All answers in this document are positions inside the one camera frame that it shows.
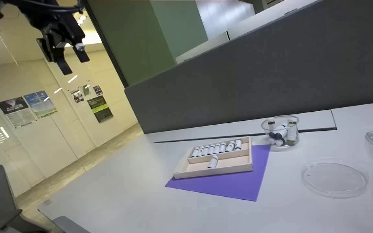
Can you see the wall poster dark header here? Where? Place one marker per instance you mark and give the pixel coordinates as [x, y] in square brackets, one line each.
[15, 112]

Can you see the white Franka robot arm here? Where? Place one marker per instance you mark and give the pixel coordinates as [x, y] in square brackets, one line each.
[44, 16]

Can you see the clear petri dish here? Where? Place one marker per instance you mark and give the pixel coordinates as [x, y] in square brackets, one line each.
[334, 178]

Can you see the dark green wall poster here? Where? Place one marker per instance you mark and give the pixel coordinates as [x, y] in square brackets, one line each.
[99, 108]

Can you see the clear glass beaker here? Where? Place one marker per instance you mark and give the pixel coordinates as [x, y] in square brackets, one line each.
[281, 143]

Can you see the lone white vial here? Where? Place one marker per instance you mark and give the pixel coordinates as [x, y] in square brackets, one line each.
[212, 161]

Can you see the green square building column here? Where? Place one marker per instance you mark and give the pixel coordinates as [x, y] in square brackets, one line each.
[147, 38]

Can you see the small wall photo print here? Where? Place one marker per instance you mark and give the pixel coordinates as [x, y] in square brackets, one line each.
[77, 95]
[97, 89]
[85, 89]

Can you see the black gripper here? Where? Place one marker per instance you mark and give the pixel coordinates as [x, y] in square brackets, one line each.
[61, 38]

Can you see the small white vial black cap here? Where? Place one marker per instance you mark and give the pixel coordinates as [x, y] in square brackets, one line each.
[194, 151]
[237, 145]
[202, 150]
[208, 150]
[230, 146]
[222, 147]
[216, 148]

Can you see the purple paper mat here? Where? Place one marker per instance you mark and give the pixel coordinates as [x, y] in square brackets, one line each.
[233, 185]

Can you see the wall poster blue header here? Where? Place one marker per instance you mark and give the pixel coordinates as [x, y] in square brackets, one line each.
[40, 103]

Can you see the wooden compartment tray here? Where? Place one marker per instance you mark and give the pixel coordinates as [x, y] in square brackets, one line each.
[220, 169]

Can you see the grey fabric desk partition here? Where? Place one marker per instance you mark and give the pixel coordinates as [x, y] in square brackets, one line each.
[281, 64]

